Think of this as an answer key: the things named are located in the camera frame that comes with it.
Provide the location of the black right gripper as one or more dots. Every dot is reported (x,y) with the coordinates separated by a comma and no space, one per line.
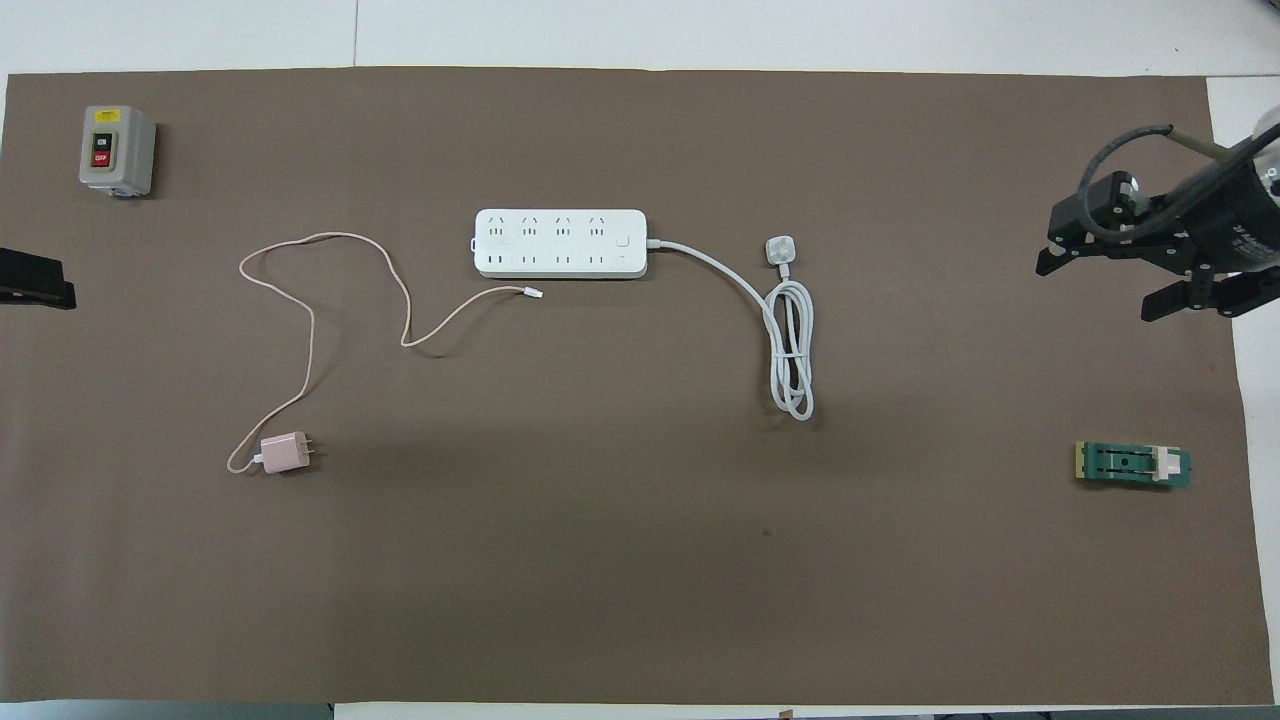
(1230,220)

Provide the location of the pink charger adapter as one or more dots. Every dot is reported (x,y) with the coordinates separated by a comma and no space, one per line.
(283,452)

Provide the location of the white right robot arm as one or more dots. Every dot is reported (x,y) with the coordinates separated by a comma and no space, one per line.
(1272,135)

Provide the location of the brown table mat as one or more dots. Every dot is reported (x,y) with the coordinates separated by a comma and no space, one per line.
(620,560)

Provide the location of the grey push-button switch box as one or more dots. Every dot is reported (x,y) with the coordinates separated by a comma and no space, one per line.
(115,150)

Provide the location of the green knife switch yellow base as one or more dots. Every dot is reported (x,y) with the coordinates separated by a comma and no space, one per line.
(1125,465)

